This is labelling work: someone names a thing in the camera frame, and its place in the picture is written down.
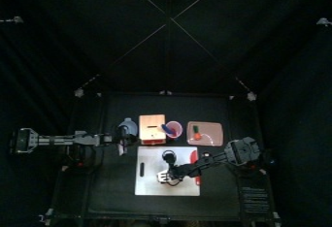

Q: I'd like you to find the red toy knife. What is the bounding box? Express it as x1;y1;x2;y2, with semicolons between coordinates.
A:
189;150;203;186

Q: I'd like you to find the white cutting board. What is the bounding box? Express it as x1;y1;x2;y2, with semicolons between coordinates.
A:
134;146;203;197

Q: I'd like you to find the orange carrot piece green top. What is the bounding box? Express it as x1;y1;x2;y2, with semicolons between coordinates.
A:
192;125;204;141

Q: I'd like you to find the metal frame corner bracket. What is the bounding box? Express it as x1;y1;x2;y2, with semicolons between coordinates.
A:
315;16;332;27
73;87;86;99
246;90;260;103

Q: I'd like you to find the white text label sticker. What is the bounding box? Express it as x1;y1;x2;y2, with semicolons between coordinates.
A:
240;185;271;215

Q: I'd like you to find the pink toy cup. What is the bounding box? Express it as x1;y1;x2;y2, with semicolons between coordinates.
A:
165;120;185;140

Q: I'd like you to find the pink rectangular plate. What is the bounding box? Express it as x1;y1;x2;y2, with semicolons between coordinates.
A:
187;120;225;147

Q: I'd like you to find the wooden toy box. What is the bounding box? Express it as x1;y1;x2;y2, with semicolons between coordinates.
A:
138;113;168;146

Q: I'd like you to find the blue toy utensil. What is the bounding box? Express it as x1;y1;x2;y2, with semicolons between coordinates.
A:
161;123;175;136

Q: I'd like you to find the black looped cable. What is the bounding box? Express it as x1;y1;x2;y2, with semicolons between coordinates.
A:
161;149;179;167

